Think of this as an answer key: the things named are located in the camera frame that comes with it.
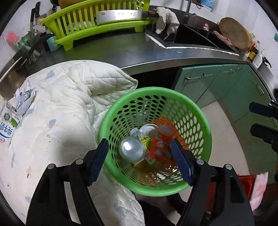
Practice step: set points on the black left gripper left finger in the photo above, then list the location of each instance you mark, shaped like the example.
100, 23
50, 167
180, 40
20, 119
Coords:
95, 160

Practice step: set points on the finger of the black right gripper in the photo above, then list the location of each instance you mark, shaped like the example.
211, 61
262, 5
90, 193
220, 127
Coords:
267, 134
269, 111

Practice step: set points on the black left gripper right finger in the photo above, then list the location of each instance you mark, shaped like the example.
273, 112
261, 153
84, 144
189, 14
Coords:
185, 161

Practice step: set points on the red soda can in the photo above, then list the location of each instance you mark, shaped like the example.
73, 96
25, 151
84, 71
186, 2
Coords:
132, 149

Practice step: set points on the red instant noodle cup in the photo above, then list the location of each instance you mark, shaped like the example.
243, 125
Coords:
165, 134

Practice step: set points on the orange snack packet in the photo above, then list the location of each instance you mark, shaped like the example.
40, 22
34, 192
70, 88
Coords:
161, 152

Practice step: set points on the yellow plastic wrapper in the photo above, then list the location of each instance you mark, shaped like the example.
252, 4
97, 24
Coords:
158, 169

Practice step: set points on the yellow label plastic bottle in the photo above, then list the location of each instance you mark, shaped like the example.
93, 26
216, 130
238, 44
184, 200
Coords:
146, 141

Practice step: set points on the green perforated trash basket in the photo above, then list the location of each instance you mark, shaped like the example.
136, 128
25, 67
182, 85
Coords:
139, 128

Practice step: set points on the green cabinet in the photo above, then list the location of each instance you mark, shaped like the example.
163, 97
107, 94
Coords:
223, 92

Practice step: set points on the pink plastic bag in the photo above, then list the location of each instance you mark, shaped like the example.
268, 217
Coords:
258, 190

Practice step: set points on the white quilted cloth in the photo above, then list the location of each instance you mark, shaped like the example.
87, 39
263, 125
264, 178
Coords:
61, 125

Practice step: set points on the round wooden cutting board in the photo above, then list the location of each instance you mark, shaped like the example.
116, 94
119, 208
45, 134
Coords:
238, 35

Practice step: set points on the white milk carton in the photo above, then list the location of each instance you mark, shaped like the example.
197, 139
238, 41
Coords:
9, 121

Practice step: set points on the crumpled white paper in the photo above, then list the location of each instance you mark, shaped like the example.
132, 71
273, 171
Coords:
23, 97

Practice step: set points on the steel sink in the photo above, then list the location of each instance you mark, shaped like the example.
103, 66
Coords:
197, 34

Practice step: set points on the green utensil holder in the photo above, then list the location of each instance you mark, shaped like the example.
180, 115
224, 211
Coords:
27, 41

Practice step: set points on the white dish rag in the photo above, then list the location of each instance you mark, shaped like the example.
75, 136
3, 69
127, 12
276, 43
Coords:
166, 17

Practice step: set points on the green dish rack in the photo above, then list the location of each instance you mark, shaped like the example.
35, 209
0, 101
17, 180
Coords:
89, 18

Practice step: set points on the steel tray in rack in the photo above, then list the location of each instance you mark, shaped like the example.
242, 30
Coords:
120, 15

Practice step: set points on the pink bottle brush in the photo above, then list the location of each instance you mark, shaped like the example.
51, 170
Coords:
12, 37

